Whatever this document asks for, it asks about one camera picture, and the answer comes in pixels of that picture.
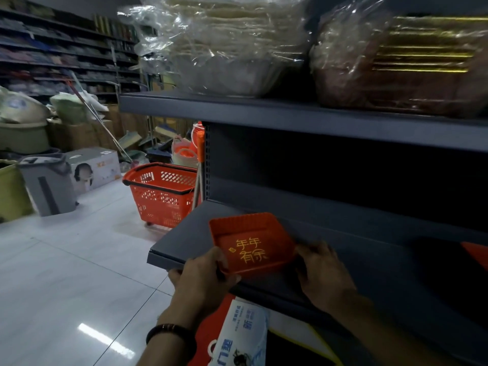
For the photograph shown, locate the person's left hand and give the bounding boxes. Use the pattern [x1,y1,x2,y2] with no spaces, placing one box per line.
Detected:
[157,246,241,333]

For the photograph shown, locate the dark metal shelf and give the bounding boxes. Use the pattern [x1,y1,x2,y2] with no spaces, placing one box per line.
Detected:
[120,0,488,366]

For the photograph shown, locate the orange white bag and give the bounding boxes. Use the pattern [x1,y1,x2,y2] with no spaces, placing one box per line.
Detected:
[190,120,206,164]

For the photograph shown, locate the red shopping basket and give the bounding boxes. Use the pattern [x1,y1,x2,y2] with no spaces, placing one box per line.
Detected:
[121,162,199,229]

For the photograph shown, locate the wall shelving with goods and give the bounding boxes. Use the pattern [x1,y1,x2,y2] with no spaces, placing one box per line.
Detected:
[0,0,142,98]

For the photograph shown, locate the red square tray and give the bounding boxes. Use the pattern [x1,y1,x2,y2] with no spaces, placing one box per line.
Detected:
[208,212,297,277]

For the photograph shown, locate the black beaded bracelet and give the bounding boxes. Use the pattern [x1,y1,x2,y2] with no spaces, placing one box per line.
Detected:
[146,323,198,359]

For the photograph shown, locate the grey mop bucket set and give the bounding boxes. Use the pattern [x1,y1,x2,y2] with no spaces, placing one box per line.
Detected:
[17,153,79,218]

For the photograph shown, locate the metal wire stand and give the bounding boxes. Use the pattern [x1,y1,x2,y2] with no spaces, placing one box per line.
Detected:
[105,43,151,111]

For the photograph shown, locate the pale green buckets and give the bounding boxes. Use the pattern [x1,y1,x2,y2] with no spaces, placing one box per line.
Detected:
[0,85,109,155]

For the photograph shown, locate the person's right hand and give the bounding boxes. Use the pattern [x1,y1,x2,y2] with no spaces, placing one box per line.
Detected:
[295,241,359,315]

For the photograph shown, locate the white product box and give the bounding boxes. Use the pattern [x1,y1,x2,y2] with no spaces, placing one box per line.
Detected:
[207,297,269,366]

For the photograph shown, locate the person's right forearm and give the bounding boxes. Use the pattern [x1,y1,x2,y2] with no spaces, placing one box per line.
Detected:
[331,291,458,366]

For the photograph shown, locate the green bucket with red insert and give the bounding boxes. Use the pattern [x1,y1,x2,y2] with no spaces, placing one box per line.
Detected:
[170,135,200,168]

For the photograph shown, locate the red flat box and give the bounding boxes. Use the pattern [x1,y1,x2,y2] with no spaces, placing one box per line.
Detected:
[187,293,237,366]

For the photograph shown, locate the stack of red square trays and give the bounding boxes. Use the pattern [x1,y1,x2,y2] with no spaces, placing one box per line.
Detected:
[460,241,488,272]

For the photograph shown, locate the white box with portrait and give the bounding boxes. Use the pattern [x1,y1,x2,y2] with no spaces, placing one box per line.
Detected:
[65,147,122,193]

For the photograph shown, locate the metal mop pole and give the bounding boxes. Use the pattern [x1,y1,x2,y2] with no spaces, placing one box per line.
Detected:
[65,70,134,164]

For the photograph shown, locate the rose pink rectangular tray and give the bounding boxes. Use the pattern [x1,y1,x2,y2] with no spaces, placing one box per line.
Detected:
[311,49,488,62]

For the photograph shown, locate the stack of white plates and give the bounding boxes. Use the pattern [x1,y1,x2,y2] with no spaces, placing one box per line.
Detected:
[118,0,313,98]

